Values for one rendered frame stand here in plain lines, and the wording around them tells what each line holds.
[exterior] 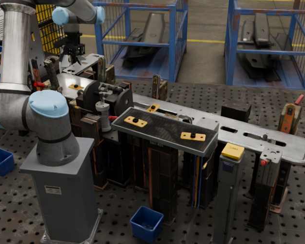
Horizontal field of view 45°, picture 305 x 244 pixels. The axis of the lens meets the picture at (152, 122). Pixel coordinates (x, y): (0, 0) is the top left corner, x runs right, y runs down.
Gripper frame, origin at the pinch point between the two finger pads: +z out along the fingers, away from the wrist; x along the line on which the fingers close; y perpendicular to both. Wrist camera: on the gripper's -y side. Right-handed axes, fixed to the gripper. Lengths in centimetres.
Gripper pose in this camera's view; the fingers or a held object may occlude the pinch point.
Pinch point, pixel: (69, 68)
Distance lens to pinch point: 193.6
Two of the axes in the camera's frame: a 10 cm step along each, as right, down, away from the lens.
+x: 5.2, -3.8, 7.6
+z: -0.6, 8.7, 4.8
